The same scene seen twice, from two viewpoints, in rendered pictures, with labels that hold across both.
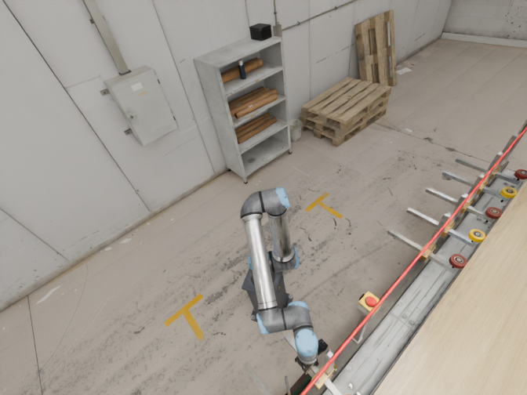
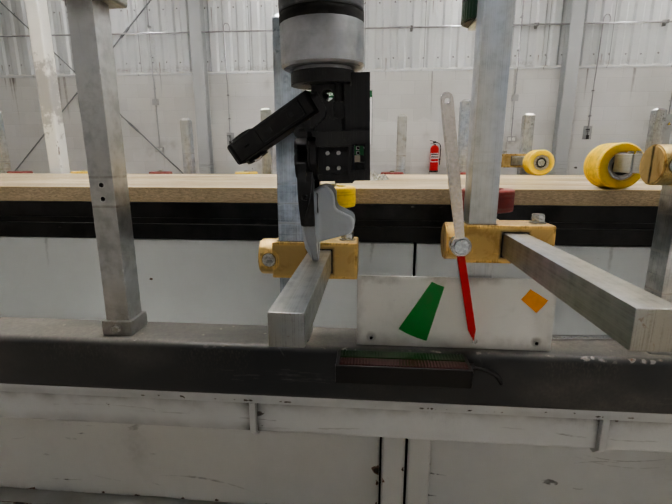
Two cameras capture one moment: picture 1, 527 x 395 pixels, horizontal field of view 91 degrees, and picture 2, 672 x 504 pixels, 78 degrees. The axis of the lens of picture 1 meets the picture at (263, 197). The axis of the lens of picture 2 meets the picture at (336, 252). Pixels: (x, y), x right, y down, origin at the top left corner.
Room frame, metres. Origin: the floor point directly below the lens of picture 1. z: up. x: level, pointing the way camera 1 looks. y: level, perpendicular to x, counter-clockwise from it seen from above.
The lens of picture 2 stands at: (0.68, 0.25, 0.95)
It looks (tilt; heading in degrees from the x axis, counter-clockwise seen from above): 13 degrees down; 217
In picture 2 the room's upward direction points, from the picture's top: straight up
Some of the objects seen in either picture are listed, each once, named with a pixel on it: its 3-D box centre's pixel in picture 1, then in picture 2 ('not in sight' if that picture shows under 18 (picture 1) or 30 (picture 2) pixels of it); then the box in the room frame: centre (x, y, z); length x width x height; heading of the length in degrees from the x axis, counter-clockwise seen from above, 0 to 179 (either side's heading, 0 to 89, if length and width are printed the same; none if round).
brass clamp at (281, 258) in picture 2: (324, 374); (309, 256); (0.25, -0.12, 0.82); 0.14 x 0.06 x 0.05; 122
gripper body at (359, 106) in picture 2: (306, 358); (331, 130); (0.29, -0.05, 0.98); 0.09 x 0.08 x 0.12; 123
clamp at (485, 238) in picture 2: not in sight; (494, 240); (0.11, 0.09, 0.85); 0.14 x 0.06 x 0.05; 122
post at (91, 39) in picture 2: (361, 324); (107, 178); (0.40, -0.36, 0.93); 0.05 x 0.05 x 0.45; 32
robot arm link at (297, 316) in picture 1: (297, 317); not in sight; (0.42, -0.04, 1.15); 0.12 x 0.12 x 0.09; 0
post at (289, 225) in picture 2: (327, 367); (292, 206); (0.26, -0.14, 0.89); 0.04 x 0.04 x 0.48; 32
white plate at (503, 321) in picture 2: not in sight; (453, 313); (0.16, 0.06, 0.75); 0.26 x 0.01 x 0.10; 122
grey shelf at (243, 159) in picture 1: (251, 114); not in sight; (3.10, -0.06, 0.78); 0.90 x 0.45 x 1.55; 122
